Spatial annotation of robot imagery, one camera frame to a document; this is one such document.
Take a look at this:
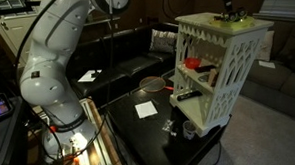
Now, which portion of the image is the patterned throw pillow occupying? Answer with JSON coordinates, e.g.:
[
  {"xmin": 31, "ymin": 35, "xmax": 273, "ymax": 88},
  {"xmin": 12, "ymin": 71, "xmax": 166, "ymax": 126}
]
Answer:
[{"xmin": 147, "ymin": 27, "xmax": 179, "ymax": 55}]

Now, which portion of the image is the black leather couch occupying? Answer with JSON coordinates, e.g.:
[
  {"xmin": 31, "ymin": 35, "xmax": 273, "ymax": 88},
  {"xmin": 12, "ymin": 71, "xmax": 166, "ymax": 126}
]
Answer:
[{"xmin": 53, "ymin": 21, "xmax": 182, "ymax": 109}]

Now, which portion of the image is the small black item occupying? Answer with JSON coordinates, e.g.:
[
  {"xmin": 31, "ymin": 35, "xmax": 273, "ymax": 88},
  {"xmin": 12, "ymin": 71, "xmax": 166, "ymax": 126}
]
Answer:
[{"xmin": 90, "ymin": 70, "xmax": 101, "ymax": 79}]

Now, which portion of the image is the black coffee table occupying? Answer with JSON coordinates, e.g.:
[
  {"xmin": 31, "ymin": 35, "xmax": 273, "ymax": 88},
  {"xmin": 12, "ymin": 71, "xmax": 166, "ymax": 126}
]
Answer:
[{"xmin": 103, "ymin": 76, "xmax": 234, "ymax": 165}]

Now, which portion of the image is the small dark piece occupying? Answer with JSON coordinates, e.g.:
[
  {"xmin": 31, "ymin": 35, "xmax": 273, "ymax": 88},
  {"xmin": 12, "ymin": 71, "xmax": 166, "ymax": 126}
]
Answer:
[{"xmin": 213, "ymin": 12, "xmax": 231, "ymax": 24}]

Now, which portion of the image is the white french door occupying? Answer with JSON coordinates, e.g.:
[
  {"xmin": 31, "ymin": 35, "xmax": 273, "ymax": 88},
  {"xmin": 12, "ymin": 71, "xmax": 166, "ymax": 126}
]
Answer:
[{"xmin": 0, "ymin": 0, "xmax": 45, "ymax": 60}]

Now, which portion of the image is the small black object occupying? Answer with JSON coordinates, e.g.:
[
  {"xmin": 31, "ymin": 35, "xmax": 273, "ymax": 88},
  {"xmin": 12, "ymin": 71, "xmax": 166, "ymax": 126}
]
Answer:
[{"xmin": 228, "ymin": 7, "xmax": 249, "ymax": 23}]

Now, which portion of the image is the light couch pillow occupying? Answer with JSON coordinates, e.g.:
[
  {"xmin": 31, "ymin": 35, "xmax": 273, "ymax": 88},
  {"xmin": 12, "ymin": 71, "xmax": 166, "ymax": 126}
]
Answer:
[{"xmin": 254, "ymin": 30, "xmax": 277, "ymax": 63}]

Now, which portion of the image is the red bowl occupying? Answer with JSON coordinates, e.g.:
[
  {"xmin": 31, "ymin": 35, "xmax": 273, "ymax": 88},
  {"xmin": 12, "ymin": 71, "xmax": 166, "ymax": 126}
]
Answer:
[{"xmin": 182, "ymin": 56, "xmax": 202, "ymax": 71}]

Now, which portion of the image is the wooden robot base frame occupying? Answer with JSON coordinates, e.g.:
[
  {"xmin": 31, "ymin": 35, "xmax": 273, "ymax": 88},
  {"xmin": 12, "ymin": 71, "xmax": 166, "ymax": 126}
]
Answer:
[{"xmin": 21, "ymin": 96, "xmax": 125, "ymax": 165}]

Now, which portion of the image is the gray couch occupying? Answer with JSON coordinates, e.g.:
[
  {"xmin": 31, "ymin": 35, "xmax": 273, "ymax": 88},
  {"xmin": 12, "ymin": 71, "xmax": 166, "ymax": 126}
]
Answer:
[{"xmin": 236, "ymin": 19, "xmax": 295, "ymax": 127}]

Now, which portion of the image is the window blind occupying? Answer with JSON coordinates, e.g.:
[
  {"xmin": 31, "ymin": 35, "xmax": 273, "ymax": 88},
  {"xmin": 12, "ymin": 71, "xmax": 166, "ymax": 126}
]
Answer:
[{"xmin": 252, "ymin": 0, "xmax": 295, "ymax": 25}]

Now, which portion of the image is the flat black case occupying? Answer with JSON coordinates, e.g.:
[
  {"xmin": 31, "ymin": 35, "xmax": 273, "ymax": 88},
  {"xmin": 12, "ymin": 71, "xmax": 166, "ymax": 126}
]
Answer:
[{"xmin": 194, "ymin": 64, "xmax": 218, "ymax": 74}]

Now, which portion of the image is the white paper sheet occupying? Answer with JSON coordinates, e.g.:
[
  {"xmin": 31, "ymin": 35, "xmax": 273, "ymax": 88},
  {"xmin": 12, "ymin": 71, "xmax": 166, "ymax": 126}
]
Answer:
[
  {"xmin": 77, "ymin": 68, "xmax": 103, "ymax": 84},
  {"xmin": 258, "ymin": 59, "xmax": 277, "ymax": 71},
  {"xmin": 133, "ymin": 100, "xmax": 159, "ymax": 120}
]

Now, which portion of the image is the small clear plastic packet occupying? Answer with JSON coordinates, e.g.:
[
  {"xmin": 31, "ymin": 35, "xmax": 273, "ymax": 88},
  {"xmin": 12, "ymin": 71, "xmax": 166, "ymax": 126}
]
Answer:
[{"xmin": 161, "ymin": 118, "xmax": 176, "ymax": 133}]

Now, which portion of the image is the white lattice shelf unit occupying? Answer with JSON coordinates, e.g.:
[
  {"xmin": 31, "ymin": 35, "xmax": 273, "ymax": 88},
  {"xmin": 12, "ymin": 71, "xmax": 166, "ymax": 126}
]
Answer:
[{"xmin": 165, "ymin": 9, "xmax": 280, "ymax": 140}]

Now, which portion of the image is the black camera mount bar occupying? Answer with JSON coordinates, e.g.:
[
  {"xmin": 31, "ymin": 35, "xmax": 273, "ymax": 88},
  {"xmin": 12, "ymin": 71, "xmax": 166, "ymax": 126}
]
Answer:
[{"xmin": 0, "ymin": 5, "xmax": 42, "ymax": 17}]

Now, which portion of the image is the black remote control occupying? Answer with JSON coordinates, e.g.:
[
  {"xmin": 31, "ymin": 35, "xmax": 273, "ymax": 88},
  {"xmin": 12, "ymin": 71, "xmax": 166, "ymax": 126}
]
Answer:
[{"xmin": 176, "ymin": 89, "xmax": 203, "ymax": 102}]

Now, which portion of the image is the small wooden block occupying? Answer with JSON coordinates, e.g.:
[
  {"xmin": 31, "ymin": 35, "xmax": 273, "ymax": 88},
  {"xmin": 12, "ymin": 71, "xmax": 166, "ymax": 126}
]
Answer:
[{"xmin": 206, "ymin": 68, "xmax": 220, "ymax": 88}]

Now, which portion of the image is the yellow-green plate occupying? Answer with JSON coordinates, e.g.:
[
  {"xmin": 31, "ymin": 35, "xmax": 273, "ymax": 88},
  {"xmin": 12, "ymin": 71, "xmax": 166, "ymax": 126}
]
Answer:
[{"xmin": 208, "ymin": 14, "xmax": 256, "ymax": 32}]

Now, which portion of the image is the small dark cup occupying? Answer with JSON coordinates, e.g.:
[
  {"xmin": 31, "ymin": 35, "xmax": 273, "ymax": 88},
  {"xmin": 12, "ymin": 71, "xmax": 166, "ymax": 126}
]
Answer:
[{"xmin": 181, "ymin": 119, "xmax": 198, "ymax": 141}]

